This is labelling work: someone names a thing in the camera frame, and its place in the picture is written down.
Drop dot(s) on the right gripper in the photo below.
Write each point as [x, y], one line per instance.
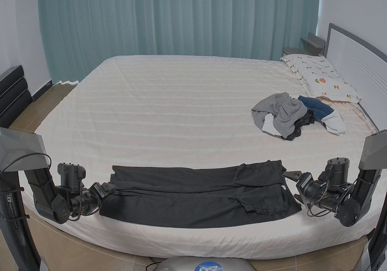
[314, 195]

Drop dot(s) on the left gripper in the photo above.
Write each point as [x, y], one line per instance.
[90, 198]

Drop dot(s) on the black T-shirt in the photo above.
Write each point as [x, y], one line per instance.
[196, 200]

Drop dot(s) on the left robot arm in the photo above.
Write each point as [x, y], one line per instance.
[45, 197]

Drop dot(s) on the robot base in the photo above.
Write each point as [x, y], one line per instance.
[181, 266]

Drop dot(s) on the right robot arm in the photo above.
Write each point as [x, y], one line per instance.
[359, 197]

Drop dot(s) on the pile of clothes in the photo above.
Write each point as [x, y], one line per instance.
[287, 115]

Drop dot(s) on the bed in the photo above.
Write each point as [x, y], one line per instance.
[181, 112]

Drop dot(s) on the white printed pillow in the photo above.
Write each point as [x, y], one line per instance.
[323, 79]

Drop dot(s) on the grey bedside table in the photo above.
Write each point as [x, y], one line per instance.
[306, 45]

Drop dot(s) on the black chest of drawers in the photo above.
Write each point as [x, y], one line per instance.
[12, 91]

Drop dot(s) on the blue-green curtain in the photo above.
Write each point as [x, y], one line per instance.
[166, 6]

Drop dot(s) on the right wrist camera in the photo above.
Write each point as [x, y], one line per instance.
[322, 177]

